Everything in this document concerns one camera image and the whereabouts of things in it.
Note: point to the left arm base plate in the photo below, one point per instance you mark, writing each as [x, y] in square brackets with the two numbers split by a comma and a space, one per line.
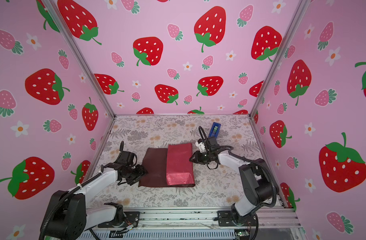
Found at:
[123, 221]

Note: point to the aluminium rail frame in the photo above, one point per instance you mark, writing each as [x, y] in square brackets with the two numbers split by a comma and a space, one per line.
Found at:
[207, 223]

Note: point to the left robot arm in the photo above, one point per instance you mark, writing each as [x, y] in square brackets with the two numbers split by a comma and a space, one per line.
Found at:
[67, 215]

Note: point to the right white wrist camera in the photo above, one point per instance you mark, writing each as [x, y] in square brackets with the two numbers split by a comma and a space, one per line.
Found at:
[201, 146]

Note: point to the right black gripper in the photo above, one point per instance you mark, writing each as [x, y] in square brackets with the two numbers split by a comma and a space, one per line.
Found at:
[196, 158]

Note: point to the dark red wrapping paper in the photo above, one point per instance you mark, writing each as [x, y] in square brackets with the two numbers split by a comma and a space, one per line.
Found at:
[168, 167]

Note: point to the blue tape dispenser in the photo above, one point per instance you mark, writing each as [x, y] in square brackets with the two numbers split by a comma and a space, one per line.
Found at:
[215, 129]

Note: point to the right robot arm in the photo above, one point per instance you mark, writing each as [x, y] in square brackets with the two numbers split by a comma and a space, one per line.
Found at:
[259, 186]

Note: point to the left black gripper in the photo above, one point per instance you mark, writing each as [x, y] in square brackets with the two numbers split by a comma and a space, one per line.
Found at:
[142, 172]

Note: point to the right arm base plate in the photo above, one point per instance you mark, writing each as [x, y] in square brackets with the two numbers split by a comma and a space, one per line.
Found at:
[233, 219]

